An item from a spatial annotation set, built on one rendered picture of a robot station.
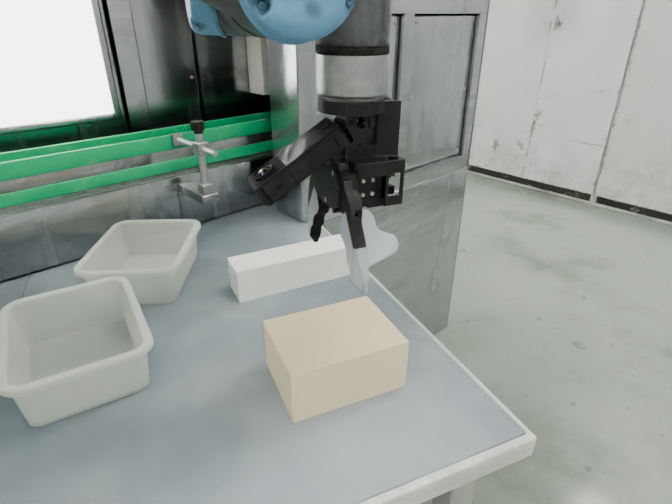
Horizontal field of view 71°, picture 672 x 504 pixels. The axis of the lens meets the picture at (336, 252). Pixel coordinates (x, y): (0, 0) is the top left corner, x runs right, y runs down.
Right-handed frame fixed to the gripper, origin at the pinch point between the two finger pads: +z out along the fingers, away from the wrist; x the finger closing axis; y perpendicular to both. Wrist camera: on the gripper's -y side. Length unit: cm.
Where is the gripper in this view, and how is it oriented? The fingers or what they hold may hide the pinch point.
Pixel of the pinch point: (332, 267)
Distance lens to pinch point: 57.6
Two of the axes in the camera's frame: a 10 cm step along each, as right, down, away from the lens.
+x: -4.0, -4.2, 8.2
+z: -0.1, 8.9, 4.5
